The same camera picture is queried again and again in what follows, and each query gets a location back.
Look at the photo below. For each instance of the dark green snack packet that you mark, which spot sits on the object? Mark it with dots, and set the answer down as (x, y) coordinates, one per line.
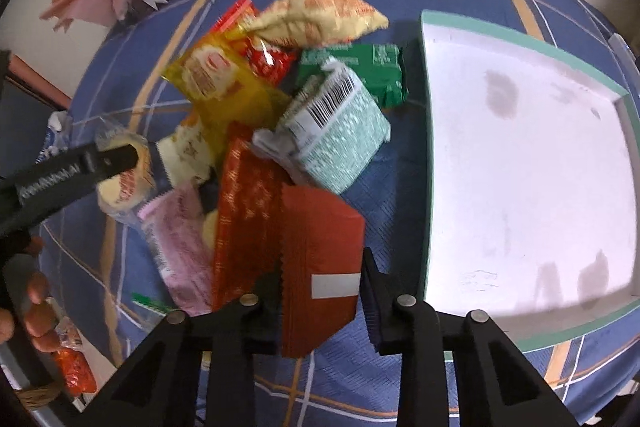
(377, 65)

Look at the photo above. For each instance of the yellow bread snack packet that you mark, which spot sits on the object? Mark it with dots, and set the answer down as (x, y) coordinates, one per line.
(222, 88)

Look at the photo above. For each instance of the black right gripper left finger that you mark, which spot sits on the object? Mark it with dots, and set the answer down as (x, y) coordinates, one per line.
(158, 384)

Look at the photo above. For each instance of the beige orange puffed snack bag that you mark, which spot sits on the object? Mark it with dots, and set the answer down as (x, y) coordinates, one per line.
(310, 23)

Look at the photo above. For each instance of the pink snack packet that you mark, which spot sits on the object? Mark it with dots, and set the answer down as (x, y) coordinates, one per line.
(172, 225)

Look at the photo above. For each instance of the green edged clear biscuit packet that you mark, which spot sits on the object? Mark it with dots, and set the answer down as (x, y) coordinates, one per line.
(150, 304)

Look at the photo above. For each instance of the white tray green rim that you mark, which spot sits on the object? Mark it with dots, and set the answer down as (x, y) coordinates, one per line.
(533, 171)

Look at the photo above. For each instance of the clear round cake packet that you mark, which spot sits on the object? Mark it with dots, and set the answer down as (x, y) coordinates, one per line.
(122, 196)

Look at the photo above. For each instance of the white cream tea snack packet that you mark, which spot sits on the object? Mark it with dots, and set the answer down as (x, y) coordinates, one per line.
(184, 154)

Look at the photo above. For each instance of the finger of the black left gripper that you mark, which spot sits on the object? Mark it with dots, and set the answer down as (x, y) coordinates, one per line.
(31, 195)

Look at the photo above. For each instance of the red small snack packet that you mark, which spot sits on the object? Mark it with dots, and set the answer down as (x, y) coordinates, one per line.
(270, 62)

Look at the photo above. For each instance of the blue white wrapper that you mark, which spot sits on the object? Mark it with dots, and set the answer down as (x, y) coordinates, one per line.
(57, 139)

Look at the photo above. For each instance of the red gold patterned packet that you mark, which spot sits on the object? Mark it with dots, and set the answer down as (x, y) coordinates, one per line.
(247, 242)

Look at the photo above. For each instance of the mint green barcode packet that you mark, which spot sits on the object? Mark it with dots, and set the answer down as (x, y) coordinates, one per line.
(329, 133)

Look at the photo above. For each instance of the orange packet on floor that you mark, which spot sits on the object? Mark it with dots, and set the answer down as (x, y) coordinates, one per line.
(71, 360)

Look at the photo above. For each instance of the person's hand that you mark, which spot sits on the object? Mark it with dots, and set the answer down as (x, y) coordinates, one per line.
(40, 319)

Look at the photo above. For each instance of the red snack packet white label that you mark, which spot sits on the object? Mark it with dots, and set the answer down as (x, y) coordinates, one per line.
(322, 246)

